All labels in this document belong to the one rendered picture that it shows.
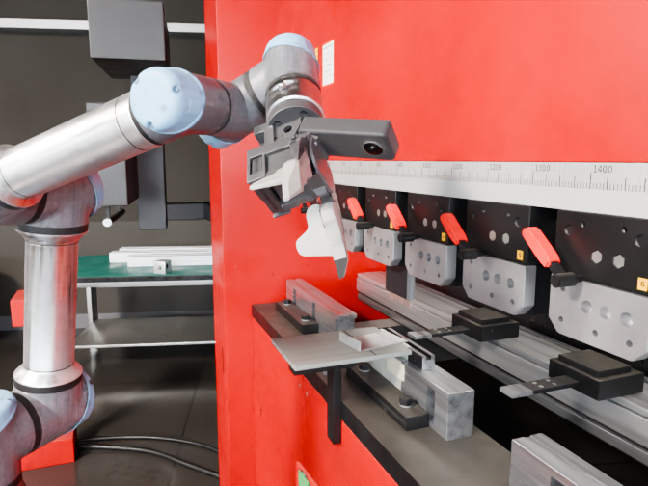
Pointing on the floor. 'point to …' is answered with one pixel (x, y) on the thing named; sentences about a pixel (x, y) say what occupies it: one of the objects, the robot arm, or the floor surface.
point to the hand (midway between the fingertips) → (324, 243)
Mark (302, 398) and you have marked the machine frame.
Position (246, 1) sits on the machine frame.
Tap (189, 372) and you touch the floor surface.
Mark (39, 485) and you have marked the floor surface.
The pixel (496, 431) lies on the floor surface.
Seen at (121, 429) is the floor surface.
